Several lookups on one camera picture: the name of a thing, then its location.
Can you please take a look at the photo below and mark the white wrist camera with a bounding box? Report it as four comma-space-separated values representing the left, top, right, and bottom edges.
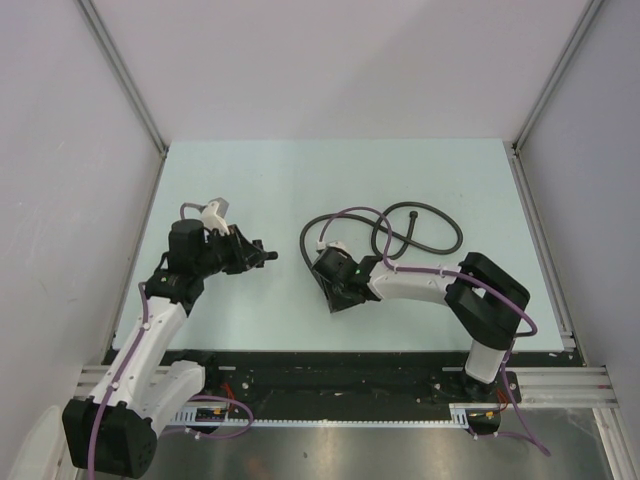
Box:
200, 197, 230, 236
316, 240, 349, 255

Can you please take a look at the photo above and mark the aluminium corner post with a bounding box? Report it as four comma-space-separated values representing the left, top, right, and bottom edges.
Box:
509, 0, 606, 151
74, 0, 169, 154

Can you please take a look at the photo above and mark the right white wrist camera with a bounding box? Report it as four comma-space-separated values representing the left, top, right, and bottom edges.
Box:
316, 240, 349, 255

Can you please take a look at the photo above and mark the dark corrugated flexible hose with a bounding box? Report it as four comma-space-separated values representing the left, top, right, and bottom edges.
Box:
299, 200, 464, 274

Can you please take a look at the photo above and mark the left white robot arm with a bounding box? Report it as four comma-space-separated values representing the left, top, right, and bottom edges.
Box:
62, 219, 278, 479

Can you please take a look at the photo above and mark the right aluminium corner post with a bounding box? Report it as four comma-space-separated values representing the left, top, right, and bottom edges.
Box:
509, 0, 606, 151

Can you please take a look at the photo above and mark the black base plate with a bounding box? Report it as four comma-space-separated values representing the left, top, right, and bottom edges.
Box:
99, 349, 524, 436

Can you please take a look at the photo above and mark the black T-shaped connector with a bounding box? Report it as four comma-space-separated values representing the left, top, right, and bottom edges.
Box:
252, 239, 278, 268

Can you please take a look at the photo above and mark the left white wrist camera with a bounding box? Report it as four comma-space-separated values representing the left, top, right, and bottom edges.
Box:
200, 197, 230, 236

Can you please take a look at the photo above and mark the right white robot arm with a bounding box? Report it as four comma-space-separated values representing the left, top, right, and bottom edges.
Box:
311, 245, 531, 401

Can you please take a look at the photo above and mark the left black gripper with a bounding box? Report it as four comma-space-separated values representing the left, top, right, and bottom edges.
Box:
194, 224, 266, 278

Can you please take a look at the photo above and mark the white slotted cable duct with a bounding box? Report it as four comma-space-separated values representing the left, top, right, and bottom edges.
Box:
168, 397, 501, 429

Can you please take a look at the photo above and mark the left aluminium corner post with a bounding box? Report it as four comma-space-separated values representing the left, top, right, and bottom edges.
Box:
74, 0, 169, 154

